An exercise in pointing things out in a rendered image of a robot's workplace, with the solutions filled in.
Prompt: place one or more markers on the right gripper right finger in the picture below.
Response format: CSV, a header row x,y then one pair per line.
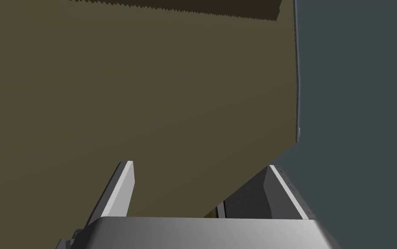
x,y
281,204

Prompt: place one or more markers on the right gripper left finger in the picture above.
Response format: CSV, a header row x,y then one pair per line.
x,y
119,197

